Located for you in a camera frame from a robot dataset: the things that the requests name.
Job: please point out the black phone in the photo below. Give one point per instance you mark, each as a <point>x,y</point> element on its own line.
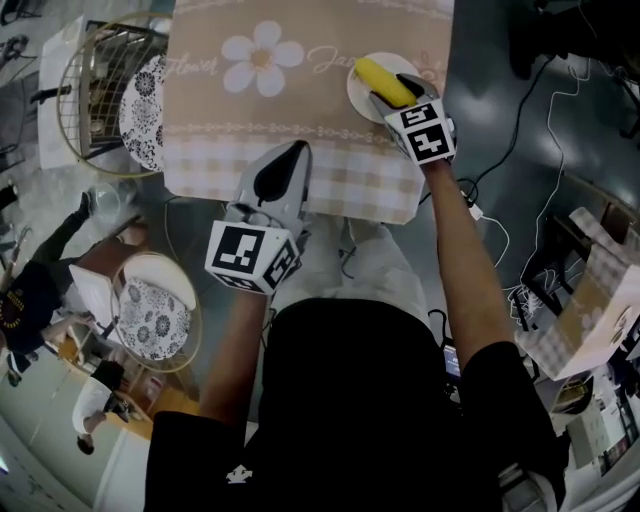
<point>451,362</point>

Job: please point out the beige floral tablecloth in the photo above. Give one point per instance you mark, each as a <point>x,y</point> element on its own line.
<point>300,130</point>

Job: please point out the person's black shirt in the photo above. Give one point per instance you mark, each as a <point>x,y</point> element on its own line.
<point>350,400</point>

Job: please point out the floral patterned seat cushion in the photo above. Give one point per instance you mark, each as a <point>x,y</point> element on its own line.
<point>142,115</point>
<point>152,320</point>

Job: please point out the yellow corn cob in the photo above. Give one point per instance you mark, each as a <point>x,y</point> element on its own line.
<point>382,80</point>

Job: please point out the person's left forearm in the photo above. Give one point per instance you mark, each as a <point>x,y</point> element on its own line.
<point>235,350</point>

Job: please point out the white round plate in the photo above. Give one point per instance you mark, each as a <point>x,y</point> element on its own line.
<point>361,102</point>

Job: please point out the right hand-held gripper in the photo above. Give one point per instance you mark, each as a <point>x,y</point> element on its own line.
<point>425,137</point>

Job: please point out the clear glass bowl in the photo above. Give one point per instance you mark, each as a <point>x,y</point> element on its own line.
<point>105,200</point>

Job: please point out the white charger plug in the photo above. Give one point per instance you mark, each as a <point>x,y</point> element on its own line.
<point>476,212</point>

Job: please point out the person's light trousers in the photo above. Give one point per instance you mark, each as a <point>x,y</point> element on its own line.
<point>380,270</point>

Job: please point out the person's right forearm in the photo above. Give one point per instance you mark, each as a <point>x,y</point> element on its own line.
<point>465,260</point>

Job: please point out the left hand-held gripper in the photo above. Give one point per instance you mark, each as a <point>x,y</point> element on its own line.
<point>240,247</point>

